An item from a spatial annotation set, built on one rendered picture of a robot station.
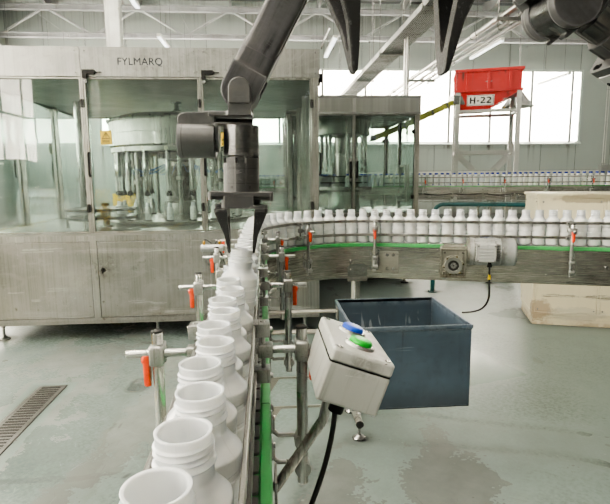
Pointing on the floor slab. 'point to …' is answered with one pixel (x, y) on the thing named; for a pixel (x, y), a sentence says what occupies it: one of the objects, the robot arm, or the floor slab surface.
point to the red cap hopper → (487, 77)
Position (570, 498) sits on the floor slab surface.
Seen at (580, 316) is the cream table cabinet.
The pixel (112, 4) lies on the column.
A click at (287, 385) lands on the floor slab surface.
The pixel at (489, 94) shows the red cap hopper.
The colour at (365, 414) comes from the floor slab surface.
